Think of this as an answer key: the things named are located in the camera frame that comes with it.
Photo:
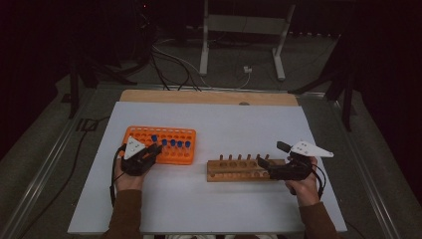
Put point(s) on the black tripod stand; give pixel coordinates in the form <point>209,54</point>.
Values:
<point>73,93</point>
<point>347,106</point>

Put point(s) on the person's left hand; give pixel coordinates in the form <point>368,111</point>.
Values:
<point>129,182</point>

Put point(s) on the white metal stand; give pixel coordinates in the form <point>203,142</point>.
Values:
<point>245,25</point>

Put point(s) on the metal floor rail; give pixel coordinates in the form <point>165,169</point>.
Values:
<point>367,172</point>
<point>41,176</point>

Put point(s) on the blue-capped test tube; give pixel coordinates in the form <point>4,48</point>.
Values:
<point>164,142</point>
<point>154,137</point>
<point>179,144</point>
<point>187,144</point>
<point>172,142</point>

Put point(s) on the white table mat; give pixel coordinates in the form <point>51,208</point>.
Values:
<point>199,205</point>

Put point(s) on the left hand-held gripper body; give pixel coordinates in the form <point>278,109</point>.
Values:
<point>136,159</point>

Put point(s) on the wooden tube rack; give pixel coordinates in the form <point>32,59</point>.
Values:
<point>232,174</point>

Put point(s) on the white power adapter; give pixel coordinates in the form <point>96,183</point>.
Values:
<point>247,69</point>

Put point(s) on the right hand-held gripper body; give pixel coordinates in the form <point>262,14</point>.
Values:
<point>295,169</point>

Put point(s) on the person's right hand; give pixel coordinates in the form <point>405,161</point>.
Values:
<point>307,191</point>

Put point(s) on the orange plastic tube rack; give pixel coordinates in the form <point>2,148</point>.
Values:
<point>179,161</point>

